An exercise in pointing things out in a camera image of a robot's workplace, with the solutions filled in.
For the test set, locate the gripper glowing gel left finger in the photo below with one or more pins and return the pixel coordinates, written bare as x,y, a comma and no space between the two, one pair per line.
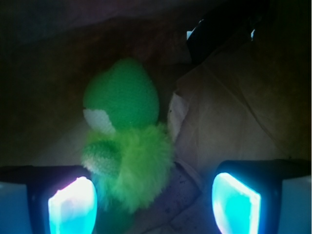
47,200

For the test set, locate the gripper glowing gel right finger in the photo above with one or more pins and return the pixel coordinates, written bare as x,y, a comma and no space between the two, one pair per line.
263,197

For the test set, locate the green plush bird toy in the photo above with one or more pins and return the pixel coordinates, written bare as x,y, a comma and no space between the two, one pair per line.
128,152

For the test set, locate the brown paper bag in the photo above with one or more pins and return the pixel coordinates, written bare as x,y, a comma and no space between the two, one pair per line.
250,99

